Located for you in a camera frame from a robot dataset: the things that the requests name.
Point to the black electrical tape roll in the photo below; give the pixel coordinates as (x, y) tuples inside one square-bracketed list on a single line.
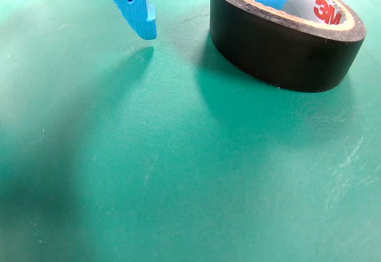
[(282, 53)]

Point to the green cutting mat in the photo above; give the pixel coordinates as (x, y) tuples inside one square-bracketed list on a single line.
[(166, 154)]

